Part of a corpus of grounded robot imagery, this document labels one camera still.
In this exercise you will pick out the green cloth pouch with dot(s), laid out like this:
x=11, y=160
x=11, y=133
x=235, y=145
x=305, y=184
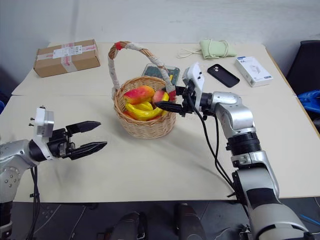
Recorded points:
x=216, y=48

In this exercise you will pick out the red yellow mango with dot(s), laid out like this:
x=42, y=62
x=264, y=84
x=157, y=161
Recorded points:
x=138, y=94

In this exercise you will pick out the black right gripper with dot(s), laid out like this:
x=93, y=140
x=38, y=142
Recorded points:
x=188, y=100

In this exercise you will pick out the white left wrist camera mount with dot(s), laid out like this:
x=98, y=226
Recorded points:
x=40, y=118

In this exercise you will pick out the black chair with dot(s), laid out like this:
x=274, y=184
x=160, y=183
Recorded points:
x=306, y=67

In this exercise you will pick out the blue plastic bag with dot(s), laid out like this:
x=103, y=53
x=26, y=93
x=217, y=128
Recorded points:
x=311, y=100

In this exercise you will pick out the brown cardboard box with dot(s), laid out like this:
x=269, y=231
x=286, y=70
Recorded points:
x=66, y=58

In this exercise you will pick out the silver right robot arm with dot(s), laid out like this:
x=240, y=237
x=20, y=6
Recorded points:
x=237, y=120

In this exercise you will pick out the white product box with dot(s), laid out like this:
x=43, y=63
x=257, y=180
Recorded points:
x=253, y=71

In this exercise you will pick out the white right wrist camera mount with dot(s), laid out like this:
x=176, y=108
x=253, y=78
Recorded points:
x=196, y=75

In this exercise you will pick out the orange red fruit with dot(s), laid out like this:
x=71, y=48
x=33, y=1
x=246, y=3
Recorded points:
x=128, y=115

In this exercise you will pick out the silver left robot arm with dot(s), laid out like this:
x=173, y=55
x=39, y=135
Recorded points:
x=12, y=155

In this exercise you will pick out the yellow banana bunch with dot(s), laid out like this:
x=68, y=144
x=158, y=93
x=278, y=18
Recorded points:
x=142, y=111

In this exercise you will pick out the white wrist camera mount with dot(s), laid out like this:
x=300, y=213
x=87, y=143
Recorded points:
x=40, y=118
x=196, y=75

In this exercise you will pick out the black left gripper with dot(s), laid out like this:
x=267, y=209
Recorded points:
x=58, y=145

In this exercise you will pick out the black phone case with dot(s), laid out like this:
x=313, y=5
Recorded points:
x=223, y=76

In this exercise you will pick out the red apple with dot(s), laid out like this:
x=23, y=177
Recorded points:
x=160, y=96

